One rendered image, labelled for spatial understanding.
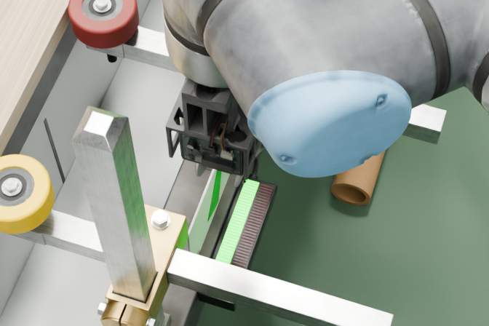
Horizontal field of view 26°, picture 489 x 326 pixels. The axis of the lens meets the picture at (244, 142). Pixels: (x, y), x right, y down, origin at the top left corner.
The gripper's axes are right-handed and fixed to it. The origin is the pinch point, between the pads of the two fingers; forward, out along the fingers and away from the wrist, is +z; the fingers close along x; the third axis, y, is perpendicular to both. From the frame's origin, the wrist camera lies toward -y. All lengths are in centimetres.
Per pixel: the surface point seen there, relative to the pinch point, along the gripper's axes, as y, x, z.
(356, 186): -50, 7, 93
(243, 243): -4.4, -0.8, 30.9
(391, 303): -32, 19, 101
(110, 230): 11.7, -8.1, -0.1
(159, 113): -23.2, -19.4, 39.0
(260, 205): -10.0, -0.4, 30.9
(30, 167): 3.3, -21.8, 10.4
